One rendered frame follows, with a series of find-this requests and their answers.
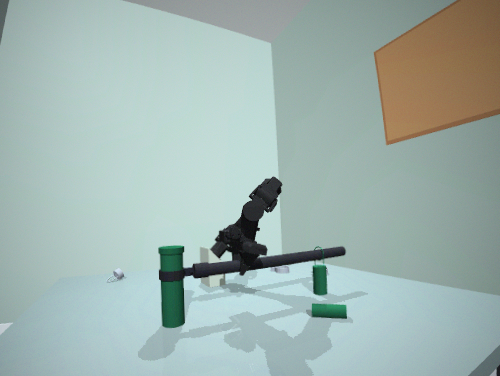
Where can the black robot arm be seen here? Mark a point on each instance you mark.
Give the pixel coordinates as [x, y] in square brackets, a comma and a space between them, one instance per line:
[265, 196]

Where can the black open-ended tube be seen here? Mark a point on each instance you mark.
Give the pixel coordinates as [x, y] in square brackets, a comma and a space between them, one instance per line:
[198, 270]

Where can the dark grey cylinder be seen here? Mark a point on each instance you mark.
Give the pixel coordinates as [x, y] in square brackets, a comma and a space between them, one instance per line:
[227, 267]

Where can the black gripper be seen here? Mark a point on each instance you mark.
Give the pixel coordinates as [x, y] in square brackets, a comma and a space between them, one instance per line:
[249, 250]

